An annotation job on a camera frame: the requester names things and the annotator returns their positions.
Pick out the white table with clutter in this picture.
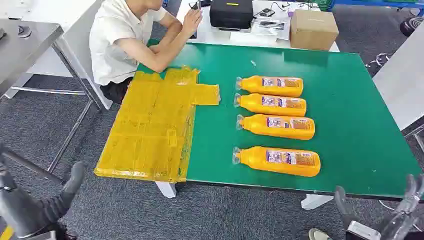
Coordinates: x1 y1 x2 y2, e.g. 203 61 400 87
175 0 341 53

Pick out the blue metal frame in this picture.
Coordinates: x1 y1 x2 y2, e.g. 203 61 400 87
332 0 424 10

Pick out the clear bag with papers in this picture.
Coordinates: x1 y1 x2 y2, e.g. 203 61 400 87
250 17 292 41

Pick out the orange drink bottle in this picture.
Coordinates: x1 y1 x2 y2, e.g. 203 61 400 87
235 113 316 141
231 146 322 178
235 75 304 98
233 92 308 117

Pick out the black carrying case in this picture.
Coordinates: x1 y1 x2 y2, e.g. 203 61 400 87
209 0 254 31

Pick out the black power adapter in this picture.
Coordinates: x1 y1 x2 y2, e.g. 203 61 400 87
254 8 276 18

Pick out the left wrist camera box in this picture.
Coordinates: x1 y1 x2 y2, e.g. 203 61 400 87
18 230 57 240

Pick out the coiled cable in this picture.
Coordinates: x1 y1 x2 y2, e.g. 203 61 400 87
365 52 392 69

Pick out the white table under mat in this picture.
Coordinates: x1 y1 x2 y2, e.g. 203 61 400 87
94 39 423 212

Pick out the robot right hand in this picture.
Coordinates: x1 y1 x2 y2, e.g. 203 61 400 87
333 173 424 240

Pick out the green plastic crate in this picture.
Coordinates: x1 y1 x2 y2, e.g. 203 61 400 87
309 0 334 11

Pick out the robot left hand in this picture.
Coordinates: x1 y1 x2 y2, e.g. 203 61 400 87
33 161 86 240

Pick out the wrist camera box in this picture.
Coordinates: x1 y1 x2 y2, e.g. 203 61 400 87
346 220 382 240
18 230 57 240

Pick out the person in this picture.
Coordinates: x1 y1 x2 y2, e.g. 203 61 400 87
88 0 204 105

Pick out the person's right hand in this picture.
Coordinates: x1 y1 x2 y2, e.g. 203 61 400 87
182 8 204 37

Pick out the black wheel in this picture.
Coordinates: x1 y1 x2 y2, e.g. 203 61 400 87
399 16 424 38

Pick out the grey shoe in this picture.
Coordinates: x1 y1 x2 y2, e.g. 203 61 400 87
308 227 333 240

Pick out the brown cardboard box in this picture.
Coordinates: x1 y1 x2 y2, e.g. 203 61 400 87
289 9 340 52

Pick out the white side table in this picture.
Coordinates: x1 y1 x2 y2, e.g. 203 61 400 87
372 21 424 153

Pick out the dark round object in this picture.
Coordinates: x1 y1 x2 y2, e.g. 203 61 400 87
17 25 33 39

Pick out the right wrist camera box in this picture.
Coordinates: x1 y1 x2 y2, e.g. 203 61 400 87
346 220 382 240

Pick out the yellow sheet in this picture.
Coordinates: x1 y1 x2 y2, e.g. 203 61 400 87
94 66 221 184

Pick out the steel table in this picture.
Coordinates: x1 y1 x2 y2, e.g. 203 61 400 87
0 18 104 185

